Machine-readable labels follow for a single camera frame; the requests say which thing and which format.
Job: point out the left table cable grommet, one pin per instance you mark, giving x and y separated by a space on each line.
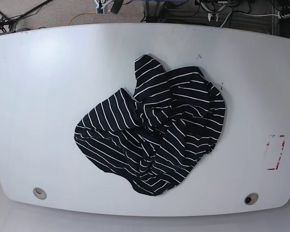
39 193

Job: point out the red tape rectangle marking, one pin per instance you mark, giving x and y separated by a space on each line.
273 152

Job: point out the table cable grommet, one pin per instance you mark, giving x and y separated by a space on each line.
251 198
39 193

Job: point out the white power strip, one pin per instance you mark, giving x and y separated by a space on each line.
284 13

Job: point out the navy white striped T-shirt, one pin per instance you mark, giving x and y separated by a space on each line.
154 137

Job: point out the black tripod stand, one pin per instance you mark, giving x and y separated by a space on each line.
9 24

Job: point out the right table cable grommet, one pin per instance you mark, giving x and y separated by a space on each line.
251 198

